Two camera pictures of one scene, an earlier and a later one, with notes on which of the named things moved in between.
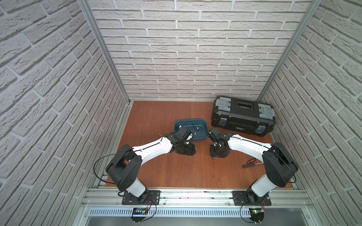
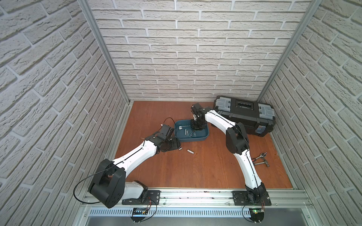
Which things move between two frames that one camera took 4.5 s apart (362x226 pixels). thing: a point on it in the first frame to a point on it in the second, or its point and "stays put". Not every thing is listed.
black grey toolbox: [242, 114] stays put
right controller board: [257, 214] stays put
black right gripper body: [216, 152] to [197, 124]
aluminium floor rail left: [113, 143] stays put
